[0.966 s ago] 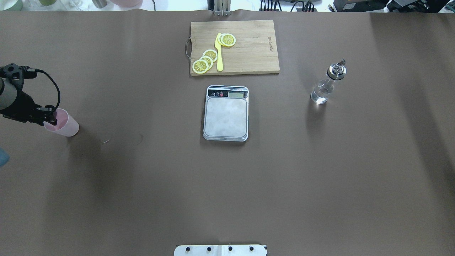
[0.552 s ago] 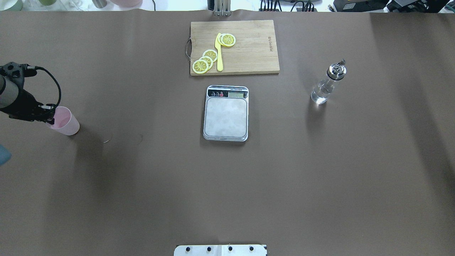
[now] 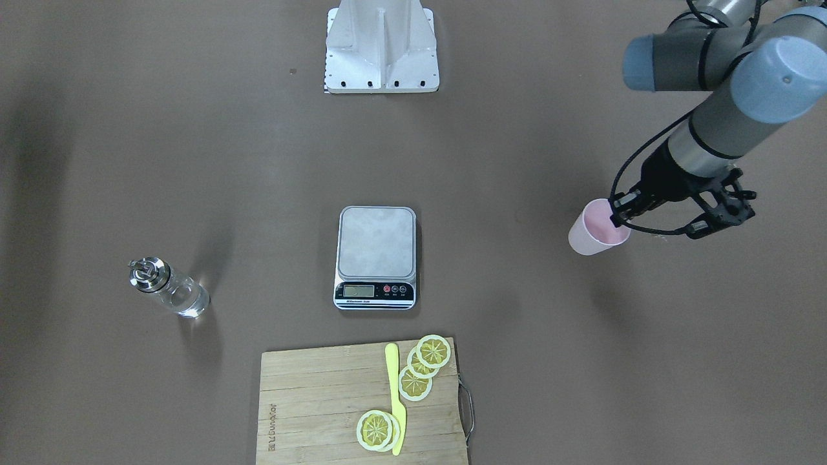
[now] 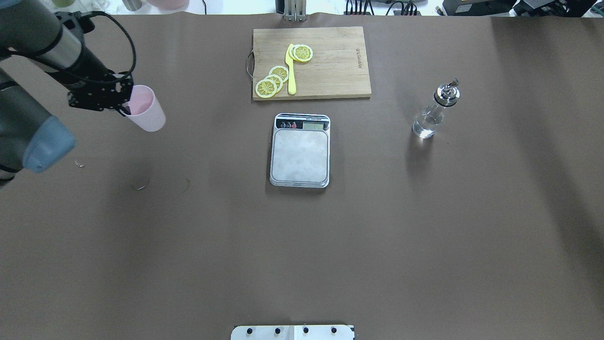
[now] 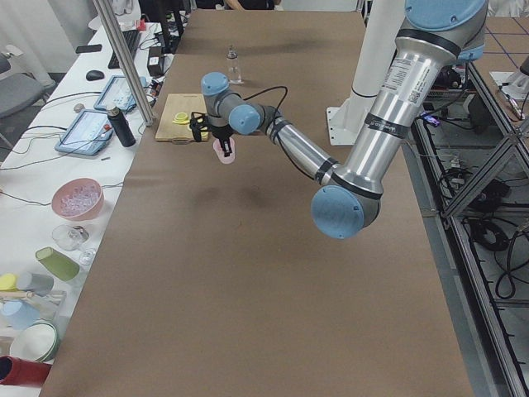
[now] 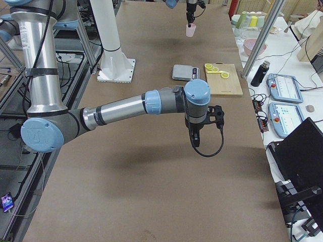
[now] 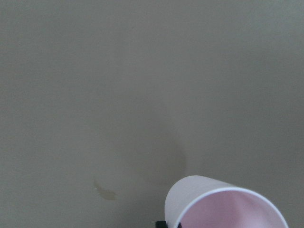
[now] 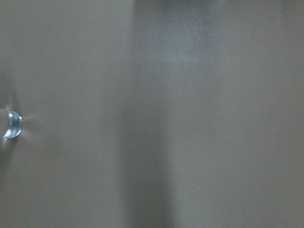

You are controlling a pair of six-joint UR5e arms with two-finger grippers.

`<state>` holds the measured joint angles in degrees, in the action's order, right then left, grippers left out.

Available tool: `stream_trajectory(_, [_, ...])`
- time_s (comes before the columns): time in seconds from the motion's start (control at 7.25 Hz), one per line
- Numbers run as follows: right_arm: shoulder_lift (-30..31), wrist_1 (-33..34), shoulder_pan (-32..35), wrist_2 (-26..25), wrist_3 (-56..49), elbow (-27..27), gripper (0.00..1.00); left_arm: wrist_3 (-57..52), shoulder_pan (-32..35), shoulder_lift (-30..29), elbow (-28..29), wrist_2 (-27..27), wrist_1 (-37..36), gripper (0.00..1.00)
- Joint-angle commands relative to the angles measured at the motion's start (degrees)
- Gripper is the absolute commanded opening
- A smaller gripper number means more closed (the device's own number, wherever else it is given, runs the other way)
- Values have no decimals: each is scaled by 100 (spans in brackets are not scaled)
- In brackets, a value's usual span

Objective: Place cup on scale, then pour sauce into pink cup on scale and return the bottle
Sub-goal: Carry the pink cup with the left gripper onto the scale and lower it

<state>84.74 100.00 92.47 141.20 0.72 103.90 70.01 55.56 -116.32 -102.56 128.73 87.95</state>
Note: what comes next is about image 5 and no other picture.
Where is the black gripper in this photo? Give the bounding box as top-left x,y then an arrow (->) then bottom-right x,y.
210,124 -> 233,157

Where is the pink plastic cup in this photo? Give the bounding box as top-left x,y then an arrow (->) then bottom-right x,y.
212,137 -> 236,165

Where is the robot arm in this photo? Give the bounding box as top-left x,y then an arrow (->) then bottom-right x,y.
201,1 -> 488,239

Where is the glass sauce bottle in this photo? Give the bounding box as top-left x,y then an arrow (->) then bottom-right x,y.
226,45 -> 242,84

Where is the green cup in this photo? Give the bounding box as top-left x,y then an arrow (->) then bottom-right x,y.
35,246 -> 80,281

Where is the grey cup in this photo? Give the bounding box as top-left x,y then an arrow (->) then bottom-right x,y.
17,272 -> 55,296

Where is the yellow cup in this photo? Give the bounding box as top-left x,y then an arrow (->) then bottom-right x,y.
0,273 -> 18,292

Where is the light blue cup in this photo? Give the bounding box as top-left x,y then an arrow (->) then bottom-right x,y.
1,300 -> 41,330

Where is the red cup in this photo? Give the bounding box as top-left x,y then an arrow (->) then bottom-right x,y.
1,356 -> 52,387

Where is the lemon slice on board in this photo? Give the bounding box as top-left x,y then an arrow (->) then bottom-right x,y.
173,112 -> 190,125

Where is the bamboo cutting board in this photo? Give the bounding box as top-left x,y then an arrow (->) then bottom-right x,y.
155,93 -> 206,143

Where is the black power adapter box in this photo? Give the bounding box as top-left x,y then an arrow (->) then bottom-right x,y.
147,46 -> 165,77

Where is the black thermos bottle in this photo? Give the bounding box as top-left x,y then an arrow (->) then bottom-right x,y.
106,103 -> 136,147

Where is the far teach pendant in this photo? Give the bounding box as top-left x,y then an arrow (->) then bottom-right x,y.
93,75 -> 136,112

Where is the teach pendant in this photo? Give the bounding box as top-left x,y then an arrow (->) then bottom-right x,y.
55,109 -> 113,156
93,75 -> 136,112

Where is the near teach pendant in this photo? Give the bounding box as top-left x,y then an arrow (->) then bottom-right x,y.
55,109 -> 113,156

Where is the black keyboard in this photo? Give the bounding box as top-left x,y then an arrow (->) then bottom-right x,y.
107,28 -> 141,69

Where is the black computer mouse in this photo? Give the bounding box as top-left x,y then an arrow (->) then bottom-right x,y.
85,69 -> 105,81

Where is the pink bowl with ice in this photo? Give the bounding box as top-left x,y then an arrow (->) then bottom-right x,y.
51,178 -> 104,221

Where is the black smartphone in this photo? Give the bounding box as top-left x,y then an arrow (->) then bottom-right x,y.
75,44 -> 102,55

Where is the white green-rimmed bowl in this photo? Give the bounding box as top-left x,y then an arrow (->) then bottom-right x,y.
9,322 -> 60,362

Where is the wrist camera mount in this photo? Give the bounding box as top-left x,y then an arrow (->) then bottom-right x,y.
189,112 -> 210,142

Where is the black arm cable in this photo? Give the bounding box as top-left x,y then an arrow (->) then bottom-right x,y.
241,85 -> 331,179

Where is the aluminium frame post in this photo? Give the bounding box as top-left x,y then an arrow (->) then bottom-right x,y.
93,0 -> 155,127

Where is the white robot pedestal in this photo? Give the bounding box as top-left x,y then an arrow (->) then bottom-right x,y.
327,0 -> 404,146

